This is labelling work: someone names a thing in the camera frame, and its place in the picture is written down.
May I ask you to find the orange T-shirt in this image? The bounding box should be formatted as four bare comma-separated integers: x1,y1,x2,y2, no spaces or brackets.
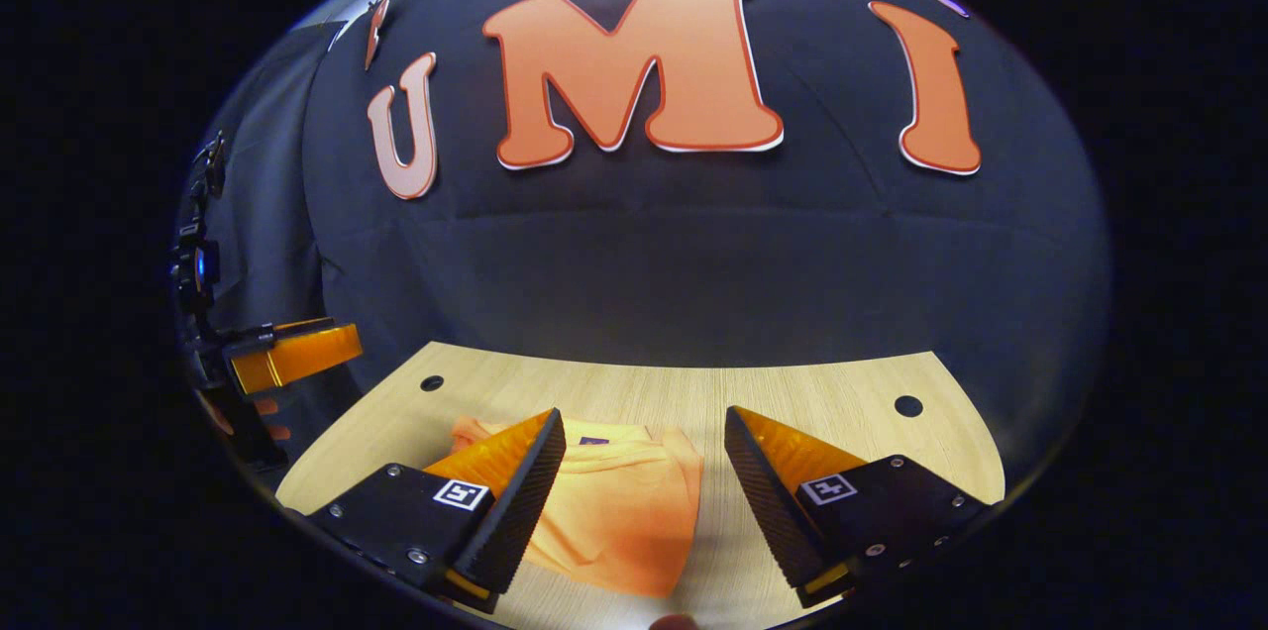
451,415,706,599

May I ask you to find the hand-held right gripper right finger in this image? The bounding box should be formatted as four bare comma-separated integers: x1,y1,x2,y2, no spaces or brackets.
723,405,992,609

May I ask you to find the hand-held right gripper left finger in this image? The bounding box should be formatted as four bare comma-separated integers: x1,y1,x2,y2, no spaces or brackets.
307,407,568,611

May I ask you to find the black backdrop cloth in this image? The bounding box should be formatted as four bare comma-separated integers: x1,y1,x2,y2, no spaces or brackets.
173,0,1110,473

